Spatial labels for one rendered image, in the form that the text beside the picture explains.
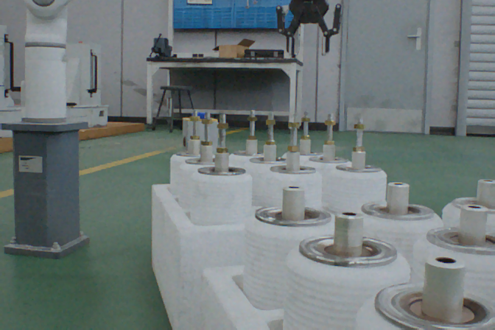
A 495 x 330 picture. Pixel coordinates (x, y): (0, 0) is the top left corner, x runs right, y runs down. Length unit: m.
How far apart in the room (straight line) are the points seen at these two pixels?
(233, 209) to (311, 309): 0.41
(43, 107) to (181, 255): 0.61
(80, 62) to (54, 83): 3.43
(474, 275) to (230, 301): 0.21
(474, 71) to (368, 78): 1.14
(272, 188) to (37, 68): 0.65
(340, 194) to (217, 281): 0.37
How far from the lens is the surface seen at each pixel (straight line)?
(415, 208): 0.59
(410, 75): 6.03
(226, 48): 5.71
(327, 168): 0.95
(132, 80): 6.58
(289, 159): 0.83
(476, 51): 6.09
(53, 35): 1.25
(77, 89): 4.64
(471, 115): 6.07
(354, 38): 6.03
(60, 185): 1.23
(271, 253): 0.49
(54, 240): 1.26
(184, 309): 0.78
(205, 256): 0.75
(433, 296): 0.31
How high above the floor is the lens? 0.37
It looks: 5 degrees down
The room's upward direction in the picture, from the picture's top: 1 degrees clockwise
